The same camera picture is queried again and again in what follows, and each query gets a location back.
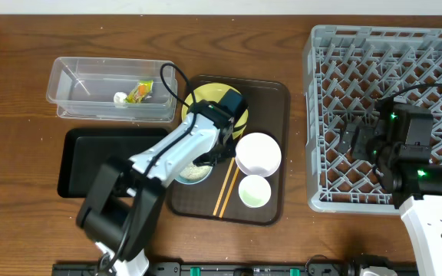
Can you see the grey dishwasher rack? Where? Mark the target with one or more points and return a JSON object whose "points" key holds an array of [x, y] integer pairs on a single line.
{"points": [[345, 70]]}

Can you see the green orange snack wrapper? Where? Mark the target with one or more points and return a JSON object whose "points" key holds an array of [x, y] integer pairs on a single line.
{"points": [[141, 92]]}

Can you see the wooden chopstick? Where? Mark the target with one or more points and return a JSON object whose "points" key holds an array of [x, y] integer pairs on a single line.
{"points": [[220, 197], [228, 194]]}

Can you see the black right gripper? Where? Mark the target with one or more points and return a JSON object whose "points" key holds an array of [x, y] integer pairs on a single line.
{"points": [[357, 139]]}

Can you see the dark brown serving tray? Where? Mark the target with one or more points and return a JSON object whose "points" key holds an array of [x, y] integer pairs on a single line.
{"points": [[268, 113]]}

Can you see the clear plastic bin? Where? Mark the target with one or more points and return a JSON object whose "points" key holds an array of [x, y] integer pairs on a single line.
{"points": [[66, 70]]}

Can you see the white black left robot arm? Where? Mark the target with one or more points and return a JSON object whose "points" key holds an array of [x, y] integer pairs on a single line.
{"points": [[122, 207]]}

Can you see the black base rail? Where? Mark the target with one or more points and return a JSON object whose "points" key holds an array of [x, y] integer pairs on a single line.
{"points": [[316, 265]]}

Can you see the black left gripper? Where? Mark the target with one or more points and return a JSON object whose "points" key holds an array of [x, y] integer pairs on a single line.
{"points": [[232, 149]]}

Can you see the white tissue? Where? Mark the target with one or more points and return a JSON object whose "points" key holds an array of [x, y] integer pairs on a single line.
{"points": [[120, 100]]}

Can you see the yellow round plate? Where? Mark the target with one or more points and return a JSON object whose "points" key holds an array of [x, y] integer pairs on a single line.
{"points": [[209, 94]]}

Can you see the small light green bowl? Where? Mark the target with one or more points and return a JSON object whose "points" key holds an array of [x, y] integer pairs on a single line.
{"points": [[254, 191]]}

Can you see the black rectangular tray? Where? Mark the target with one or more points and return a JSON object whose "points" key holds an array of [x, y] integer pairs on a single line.
{"points": [[86, 148]]}

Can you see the light blue bowl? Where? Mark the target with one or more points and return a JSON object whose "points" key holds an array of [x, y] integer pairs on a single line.
{"points": [[194, 176]]}

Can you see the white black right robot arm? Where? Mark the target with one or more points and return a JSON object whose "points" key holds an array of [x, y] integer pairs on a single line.
{"points": [[398, 148]]}

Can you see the white pink bowl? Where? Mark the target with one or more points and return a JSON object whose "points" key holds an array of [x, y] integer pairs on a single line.
{"points": [[258, 154]]}

